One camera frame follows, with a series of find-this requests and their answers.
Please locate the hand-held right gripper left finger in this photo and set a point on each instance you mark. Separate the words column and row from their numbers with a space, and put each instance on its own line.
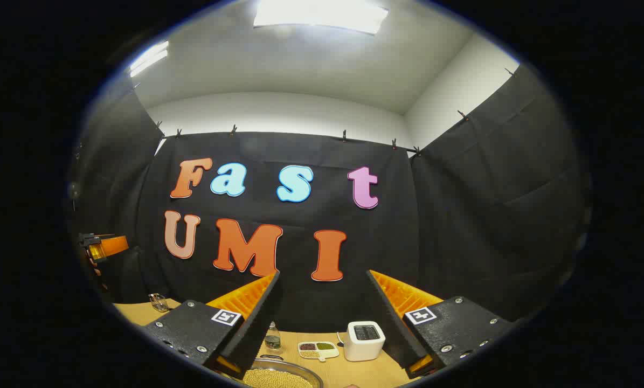
column 257, row 323

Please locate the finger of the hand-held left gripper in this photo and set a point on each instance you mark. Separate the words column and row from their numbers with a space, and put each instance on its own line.
column 114, row 245

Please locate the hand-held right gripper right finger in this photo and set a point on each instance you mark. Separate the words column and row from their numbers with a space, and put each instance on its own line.
column 392, row 323

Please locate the pile of soybeans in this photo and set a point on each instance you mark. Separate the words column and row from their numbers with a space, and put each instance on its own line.
column 276, row 379

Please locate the clear plastic water bottle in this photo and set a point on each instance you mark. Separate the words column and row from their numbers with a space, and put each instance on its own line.
column 272, row 338

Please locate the white toaster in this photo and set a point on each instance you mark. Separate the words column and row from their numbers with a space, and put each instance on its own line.
column 362, row 347

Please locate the heap of brown beans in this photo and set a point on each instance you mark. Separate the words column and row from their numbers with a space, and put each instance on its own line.
column 307, row 347

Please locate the small heap of yellow beans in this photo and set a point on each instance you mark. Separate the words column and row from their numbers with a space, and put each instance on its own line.
column 311, row 354

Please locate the white divided dish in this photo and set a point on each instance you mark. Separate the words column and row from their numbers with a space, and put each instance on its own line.
column 332, row 354

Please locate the heap of green beans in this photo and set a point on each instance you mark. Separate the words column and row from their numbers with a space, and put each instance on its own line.
column 326, row 346

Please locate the black backdrop cloth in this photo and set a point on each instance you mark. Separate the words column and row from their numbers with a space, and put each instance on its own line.
column 462, row 215

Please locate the row of cloth clips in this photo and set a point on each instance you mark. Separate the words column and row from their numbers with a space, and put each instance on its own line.
column 234, row 129

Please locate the small ceiling light panel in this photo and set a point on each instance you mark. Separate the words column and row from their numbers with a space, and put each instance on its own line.
column 149, row 58

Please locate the large ceiling light panel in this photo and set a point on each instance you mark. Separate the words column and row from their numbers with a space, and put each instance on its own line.
column 322, row 15

